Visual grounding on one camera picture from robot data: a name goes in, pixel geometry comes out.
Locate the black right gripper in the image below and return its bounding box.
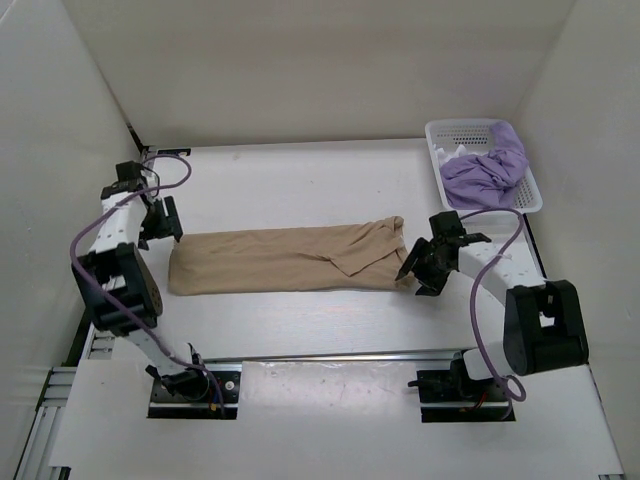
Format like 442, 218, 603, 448
396, 236, 453, 297

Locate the beige t shirt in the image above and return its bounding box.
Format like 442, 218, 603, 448
168, 216, 414, 296

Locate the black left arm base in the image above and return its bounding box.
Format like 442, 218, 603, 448
147, 364, 242, 420

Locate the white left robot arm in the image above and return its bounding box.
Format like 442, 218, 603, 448
71, 188, 210, 400

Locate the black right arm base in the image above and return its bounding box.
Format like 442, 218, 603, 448
407, 359, 516, 424

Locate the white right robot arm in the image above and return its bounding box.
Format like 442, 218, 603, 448
396, 233, 589, 400

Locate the purple t shirt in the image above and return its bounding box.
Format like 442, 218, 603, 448
440, 121, 529, 210

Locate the white crumpled cloth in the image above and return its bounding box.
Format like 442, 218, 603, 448
435, 144, 469, 166

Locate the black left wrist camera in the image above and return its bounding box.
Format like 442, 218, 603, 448
100, 161, 148, 200

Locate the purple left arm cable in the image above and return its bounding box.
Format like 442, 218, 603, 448
68, 153, 226, 416

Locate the aluminium table edge rail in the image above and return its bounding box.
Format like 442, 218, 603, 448
14, 144, 571, 480

